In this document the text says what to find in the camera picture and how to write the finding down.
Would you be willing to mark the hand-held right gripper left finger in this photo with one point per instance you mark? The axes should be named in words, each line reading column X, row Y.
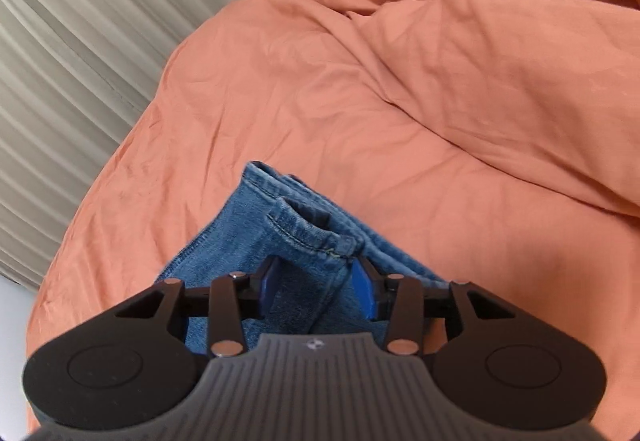
column 269, row 288

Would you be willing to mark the blue denim pants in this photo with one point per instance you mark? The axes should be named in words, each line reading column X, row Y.
column 250, row 231

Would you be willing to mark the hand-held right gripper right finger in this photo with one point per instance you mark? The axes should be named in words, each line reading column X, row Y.
column 361, row 291

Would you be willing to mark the orange bed sheet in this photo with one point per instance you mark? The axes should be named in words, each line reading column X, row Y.
column 300, row 111

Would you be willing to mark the orange duvet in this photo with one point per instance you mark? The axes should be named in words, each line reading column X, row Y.
column 500, row 46

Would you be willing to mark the beige pleated curtain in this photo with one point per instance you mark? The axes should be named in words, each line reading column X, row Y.
column 75, row 71

